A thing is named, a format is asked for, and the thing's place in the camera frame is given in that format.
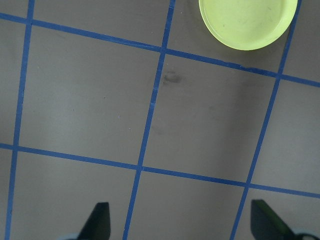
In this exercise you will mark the yellow plastic plate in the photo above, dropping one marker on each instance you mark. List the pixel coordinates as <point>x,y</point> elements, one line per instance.
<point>245,22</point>

